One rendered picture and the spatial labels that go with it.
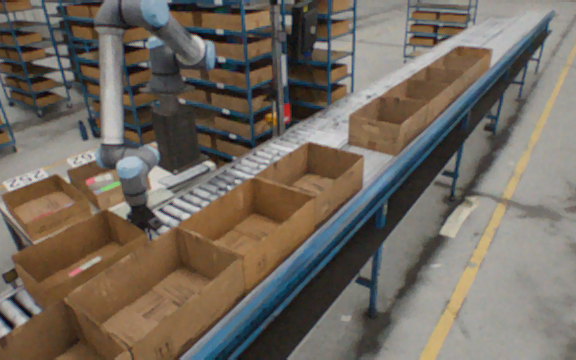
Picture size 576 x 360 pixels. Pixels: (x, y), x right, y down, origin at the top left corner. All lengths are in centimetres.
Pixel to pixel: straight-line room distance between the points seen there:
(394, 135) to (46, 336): 167
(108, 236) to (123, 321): 63
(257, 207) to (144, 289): 56
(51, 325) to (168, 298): 33
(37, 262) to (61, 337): 55
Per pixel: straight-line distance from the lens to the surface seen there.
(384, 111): 258
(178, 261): 150
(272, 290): 134
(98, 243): 193
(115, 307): 141
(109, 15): 175
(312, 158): 195
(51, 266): 188
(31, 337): 131
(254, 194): 169
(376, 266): 224
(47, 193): 251
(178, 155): 242
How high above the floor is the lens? 184
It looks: 29 degrees down
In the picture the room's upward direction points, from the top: 2 degrees counter-clockwise
